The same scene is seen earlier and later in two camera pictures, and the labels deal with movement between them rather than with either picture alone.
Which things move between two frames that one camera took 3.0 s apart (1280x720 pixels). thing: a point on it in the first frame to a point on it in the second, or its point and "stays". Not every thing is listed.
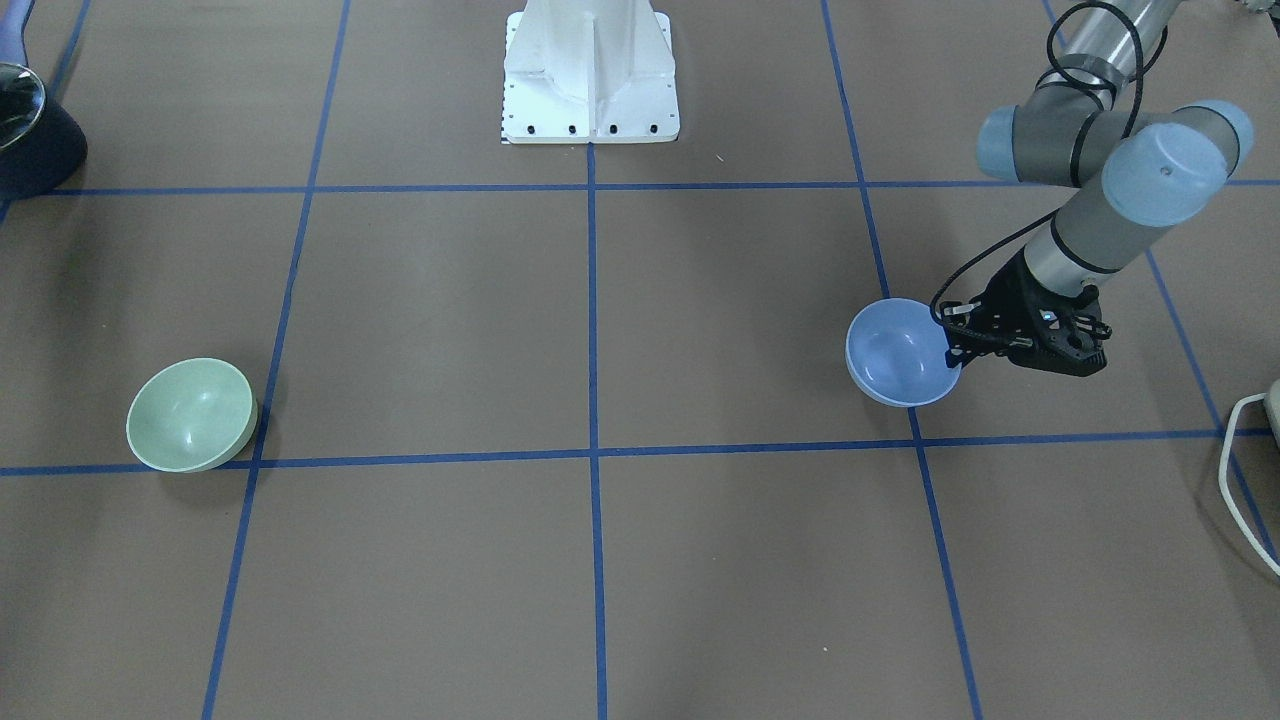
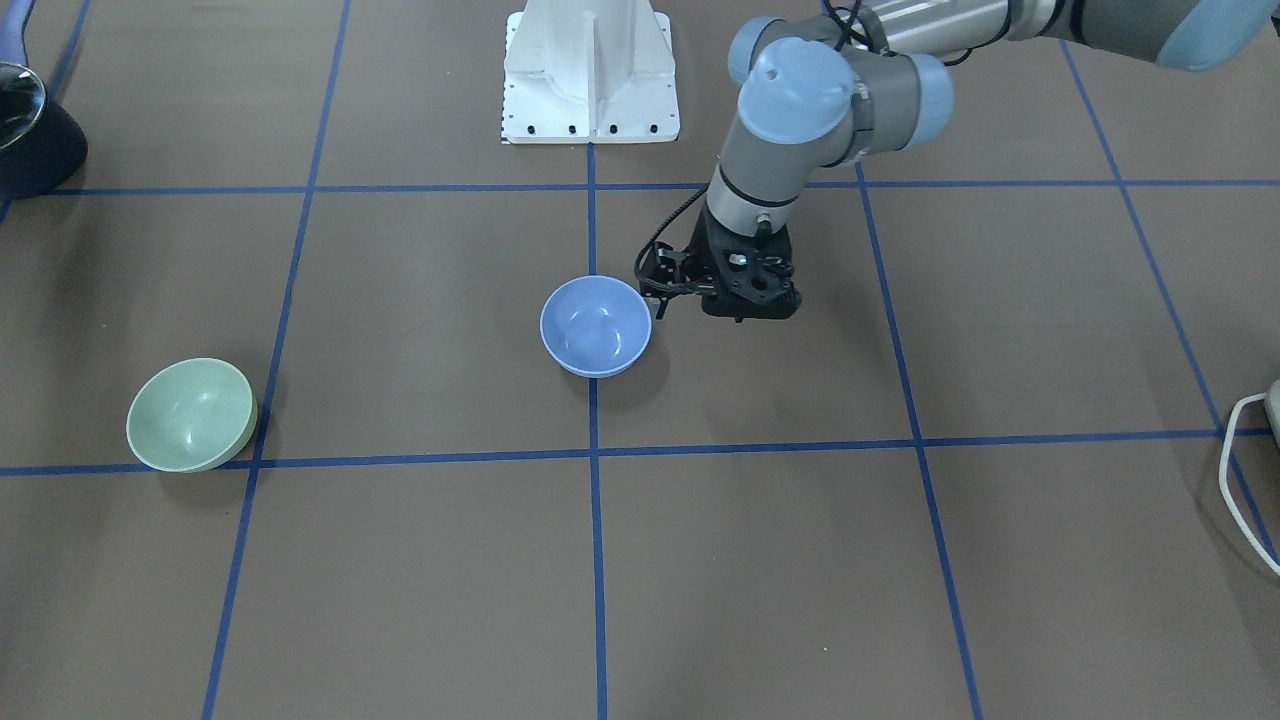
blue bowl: (896, 354) to (595, 326)
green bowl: (191, 415) stays
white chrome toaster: (1272, 399) stays
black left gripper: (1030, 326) to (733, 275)
